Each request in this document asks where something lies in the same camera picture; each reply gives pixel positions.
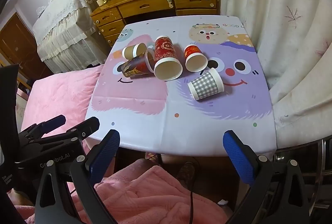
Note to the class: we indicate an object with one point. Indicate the white lace furniture cover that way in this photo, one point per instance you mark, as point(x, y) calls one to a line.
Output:
point(64, 21)

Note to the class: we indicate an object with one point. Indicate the large red paper cup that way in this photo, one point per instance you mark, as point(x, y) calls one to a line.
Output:
point(163, 48)

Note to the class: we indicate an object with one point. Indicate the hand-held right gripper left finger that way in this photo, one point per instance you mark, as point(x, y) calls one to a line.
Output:
point(105, 159)

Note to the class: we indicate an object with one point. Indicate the pink fleece clothing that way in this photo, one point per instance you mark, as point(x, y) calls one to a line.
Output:
point(145, 195)

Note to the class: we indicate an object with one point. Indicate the chrome chair frame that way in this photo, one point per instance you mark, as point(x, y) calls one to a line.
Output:
point(319, 161)

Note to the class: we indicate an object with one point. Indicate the wooden desk with drawers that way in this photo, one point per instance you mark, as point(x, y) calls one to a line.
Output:
point(153, 3)

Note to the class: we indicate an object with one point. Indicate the brown wooden door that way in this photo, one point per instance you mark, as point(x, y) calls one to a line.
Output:
point(18, 42)

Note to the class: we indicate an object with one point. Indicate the patterned slipper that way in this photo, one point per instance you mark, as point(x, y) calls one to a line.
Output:
point(187, 173)
point(153, 156)

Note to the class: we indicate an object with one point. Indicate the cartoon printed tablecloth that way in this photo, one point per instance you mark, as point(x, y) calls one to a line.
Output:
point(181, 120)

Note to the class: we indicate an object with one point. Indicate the black and red paper cup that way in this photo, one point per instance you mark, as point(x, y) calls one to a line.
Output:
point(134, 68)

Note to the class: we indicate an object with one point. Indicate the pink bed blanket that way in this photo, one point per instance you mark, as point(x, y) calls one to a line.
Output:
point(57, 94)

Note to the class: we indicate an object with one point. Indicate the white paper scrap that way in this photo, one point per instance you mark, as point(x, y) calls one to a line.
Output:
point(222, 202)

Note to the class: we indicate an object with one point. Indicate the white flowered curtain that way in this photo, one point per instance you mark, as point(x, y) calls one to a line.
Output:
point(290, 39)

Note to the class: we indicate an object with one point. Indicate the brown paper cup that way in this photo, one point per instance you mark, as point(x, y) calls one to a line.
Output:
point(129, 51)

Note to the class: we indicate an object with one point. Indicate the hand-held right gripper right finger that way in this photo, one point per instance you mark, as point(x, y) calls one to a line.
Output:
point(240, 159)

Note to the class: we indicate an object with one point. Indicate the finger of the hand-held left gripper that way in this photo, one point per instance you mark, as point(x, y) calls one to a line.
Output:
point(87, 126)
point(53, 122)

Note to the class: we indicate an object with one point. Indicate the small red paper cup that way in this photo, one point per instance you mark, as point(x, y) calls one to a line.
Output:
point(192, 50)

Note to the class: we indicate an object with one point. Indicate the grey checked paper cup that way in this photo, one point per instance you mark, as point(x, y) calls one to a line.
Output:
point(205, 85)

